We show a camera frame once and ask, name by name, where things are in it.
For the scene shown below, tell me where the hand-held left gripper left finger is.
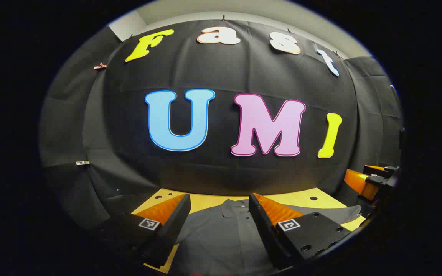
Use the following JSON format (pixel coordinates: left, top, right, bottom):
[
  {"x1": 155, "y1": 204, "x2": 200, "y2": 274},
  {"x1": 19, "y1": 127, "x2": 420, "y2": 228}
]
[{"x1": 98, "y1": 194, "x2": 191, "y2": 269}]

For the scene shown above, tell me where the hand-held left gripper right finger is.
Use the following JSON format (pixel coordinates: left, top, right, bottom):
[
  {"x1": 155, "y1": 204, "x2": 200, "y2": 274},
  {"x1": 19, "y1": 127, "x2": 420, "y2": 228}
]
[{"x1": 248, "y1": 193, "x2": 353, "y2": 271}]

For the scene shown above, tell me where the grey polo shirt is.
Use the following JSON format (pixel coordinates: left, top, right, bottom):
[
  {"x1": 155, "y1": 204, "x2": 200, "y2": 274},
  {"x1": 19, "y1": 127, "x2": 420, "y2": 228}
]
[{"x1": 169, "y1": 199, "x2": 363, "y2": 276}]

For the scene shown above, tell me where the black backdrop cloth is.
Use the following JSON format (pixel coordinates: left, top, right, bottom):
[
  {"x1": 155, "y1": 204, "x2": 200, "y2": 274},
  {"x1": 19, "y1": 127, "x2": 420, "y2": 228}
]
[{"x1": 39, "y1": 19, "x2": 404, "y2": 230}]

